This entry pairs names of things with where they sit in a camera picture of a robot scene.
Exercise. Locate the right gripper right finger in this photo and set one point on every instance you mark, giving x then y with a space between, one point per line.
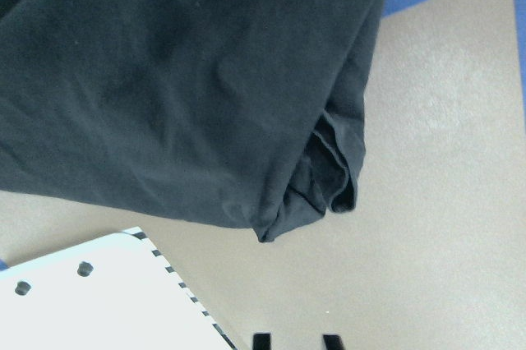
332 342

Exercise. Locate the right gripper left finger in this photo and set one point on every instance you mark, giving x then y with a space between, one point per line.
261 341

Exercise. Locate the black graphic t-shirt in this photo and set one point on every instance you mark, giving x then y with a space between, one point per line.
234 113

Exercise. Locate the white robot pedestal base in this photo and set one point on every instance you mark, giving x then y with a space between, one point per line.
114 292

